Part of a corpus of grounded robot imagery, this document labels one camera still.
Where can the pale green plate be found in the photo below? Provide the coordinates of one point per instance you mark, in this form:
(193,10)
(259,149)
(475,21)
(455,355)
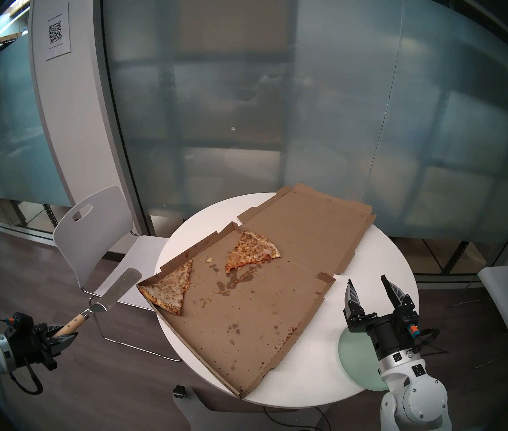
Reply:
(357,354)

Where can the black knob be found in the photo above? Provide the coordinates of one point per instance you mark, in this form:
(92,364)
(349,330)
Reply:
(179,391)

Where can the grey robot base platform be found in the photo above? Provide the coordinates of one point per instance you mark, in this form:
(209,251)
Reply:
(209,416)

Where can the browned pizza slice bitten tip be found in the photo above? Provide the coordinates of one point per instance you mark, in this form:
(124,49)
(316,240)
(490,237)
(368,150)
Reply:
(251,250)

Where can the paper sign with QR code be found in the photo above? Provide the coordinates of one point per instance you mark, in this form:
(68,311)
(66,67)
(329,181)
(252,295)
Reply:
(55,32)

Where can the black metal shelf upright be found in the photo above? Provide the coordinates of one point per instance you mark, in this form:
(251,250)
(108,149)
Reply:
(456,257)
(52,217)

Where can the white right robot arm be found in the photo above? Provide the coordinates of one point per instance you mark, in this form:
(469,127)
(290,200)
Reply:
(415,398)

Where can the pale cheese pizza slice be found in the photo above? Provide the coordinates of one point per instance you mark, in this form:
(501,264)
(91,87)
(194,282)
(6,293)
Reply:
(168,288)

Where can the white chair with black legs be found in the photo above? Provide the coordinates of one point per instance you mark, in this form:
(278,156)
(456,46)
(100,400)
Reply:
(500,295)

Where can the cardboard pizza box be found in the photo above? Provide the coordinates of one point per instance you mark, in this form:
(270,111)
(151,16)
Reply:
(289,237)

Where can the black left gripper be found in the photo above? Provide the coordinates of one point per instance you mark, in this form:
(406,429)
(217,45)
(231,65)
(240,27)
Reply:
(23,340)

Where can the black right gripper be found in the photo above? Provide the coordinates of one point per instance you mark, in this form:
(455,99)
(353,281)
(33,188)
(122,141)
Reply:
(390,338)

